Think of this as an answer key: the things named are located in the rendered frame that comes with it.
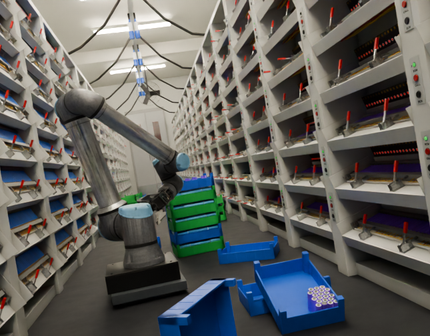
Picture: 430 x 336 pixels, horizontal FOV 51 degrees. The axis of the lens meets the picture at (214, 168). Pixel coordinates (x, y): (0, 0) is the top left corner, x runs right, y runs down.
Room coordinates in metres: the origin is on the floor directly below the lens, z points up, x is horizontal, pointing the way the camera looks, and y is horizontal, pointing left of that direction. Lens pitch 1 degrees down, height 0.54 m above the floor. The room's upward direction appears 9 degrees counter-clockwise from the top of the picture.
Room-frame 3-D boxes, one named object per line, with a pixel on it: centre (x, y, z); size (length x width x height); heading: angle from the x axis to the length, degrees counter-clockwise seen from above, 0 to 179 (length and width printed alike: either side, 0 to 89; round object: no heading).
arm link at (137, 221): (2.06, 0.39, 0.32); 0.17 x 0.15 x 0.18; 41
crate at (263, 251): (2.44, -0.11, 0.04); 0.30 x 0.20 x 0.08; 75
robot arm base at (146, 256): (2.05, 0.39, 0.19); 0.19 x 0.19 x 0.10
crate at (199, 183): (2.87, 0.19, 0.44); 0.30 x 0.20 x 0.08; 105
